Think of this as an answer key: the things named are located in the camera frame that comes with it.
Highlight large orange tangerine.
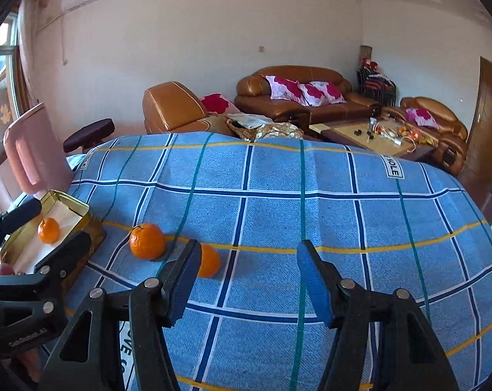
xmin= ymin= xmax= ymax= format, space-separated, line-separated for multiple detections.
xmin=37 ymin=217 xmax=61 ymax=244

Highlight purple red dragon fruit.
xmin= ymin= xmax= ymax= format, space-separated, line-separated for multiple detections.
xmin=0 ymin=261 xmax=15 ymax=276

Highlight gold metal tin tray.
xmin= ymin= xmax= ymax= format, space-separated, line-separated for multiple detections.
xmin=0 ymin=190 xmax=105 ymax=293

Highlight pink electric kettle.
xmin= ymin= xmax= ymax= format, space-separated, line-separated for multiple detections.
xmin=3 ymin=102 xmax=73 ymax=199

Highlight dark round stool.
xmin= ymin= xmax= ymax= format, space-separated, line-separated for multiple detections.
xmin=62 ymin=118 xmax=115 ymax=153

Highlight blue plaid tablecloth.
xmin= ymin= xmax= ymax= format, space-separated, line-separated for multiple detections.
xmin=64 ymin=132 xmax=492 ymax=390

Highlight brown leather armchair near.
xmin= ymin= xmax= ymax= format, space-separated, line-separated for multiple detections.
xmin=143 ymin=81 xmax=235 ymax=137

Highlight brown leather armchair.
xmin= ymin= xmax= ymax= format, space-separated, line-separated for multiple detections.
xmin=143 ymin=81 xmax=235 ymax=137
xmin=382 ymin=96 xmax=468 ymax=177

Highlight wooden coffee table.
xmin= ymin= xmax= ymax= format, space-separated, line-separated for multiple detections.
xmin=309 ymin=119 xmax=434 ymax=161

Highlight brown wooden door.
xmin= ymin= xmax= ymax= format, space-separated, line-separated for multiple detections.
xmin=459 ymin=57 xmax=492 ymax=207

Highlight pink curtain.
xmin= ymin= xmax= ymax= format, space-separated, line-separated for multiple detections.
xmin=15 ymin=0 xmax=49 ymax=113

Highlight brown leather armchair far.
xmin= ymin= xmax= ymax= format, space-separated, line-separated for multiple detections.
xmin=382 ymin=96 xmax=468 ymax=177

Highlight pink floral armchair cushion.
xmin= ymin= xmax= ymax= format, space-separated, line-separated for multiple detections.
xmin=405 ymin=108 xmax=441 ymax=130

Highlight black shelf with clutter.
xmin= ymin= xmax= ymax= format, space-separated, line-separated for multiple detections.
xmin=356 ymin=45 xmax=397 ymax=107

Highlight pink floral cushion right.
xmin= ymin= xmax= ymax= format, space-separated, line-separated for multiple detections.
xmin=299 ymin=81 xmax=345 ymax=108

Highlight brown leather three-seat sofa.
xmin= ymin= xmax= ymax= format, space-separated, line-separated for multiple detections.
xmin=234 ymin=65 xmax=381 ymax=127

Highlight pink floral cushion left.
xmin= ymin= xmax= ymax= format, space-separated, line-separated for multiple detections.
xmin=265 ymin=75 xmax=308 ymax=107

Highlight window with metal frame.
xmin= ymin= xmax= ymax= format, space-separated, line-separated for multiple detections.
xmin=0 ymin=12 xmax=20 ymax=155

